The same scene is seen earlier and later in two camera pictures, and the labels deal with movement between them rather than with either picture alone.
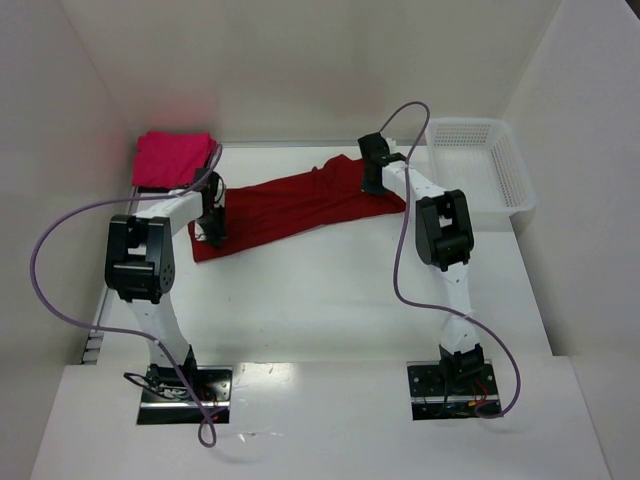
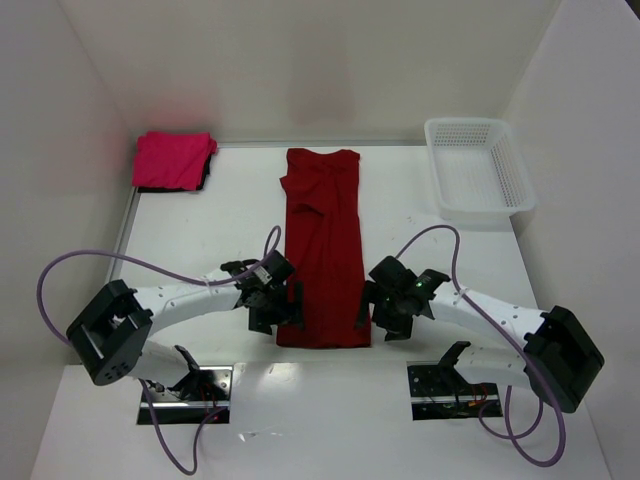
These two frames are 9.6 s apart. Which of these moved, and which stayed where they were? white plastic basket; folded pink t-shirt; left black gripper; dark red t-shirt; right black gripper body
Moved: dark red t-shirt; left black gripper; right black gripper body
Stayed: folded pink t-shirt; white plastic basket
